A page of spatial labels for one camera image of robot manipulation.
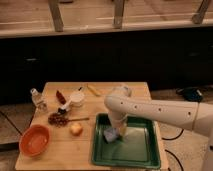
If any black cable near floor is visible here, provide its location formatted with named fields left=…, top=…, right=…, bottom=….
left=164, top=148, right=185, bottom=171

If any yellow banana piece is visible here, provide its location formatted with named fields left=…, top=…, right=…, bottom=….
left=87, top=84, right=101, bottom=97

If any wooden chair leg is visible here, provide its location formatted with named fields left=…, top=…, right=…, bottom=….
left=113, top=0, right=125, bottom=29
left=48, top=0, right=64, bottom=32
left=191, top=0, right=212, bottom=24

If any small yellow apple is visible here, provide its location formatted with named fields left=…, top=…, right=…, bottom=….
left=69, top=123, right=83, bottom=136

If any wooden chair leg left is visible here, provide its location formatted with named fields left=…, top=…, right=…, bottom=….
left=48, top=0, right=64, bottom=32

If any white dish brush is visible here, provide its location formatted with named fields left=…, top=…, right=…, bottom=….
left=58, top=90, right=85, bottom=114

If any orange bowl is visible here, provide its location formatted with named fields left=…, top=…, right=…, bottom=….
left=19, top=125, right=50, bottom=157

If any green plastic tray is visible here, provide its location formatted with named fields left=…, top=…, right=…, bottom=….
left=91, top=113, right=161, bottom=169

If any clear spray bottle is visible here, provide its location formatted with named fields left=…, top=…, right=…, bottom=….
left=30, top=88, right=47, bottom=112

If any wooden chair leg right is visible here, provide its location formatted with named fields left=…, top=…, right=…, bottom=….
left=191, top=0, right=212, bottom=24

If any dark object on floor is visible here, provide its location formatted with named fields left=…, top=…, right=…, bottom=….
left=176, top=87, right=203, bottom=102

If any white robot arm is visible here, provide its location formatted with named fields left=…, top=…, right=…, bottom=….
left=104, top=86, right=213, bottom=171

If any wooden chair leg middle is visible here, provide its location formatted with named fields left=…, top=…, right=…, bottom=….
left=113, top=0, right=125, bottom=29

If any spoon with brown beans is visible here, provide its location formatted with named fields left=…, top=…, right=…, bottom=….
left=48, top=113, right=88, bottom=127

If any blue sponge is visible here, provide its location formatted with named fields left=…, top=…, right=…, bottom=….
left=103, top=128, right=119, bottom=143

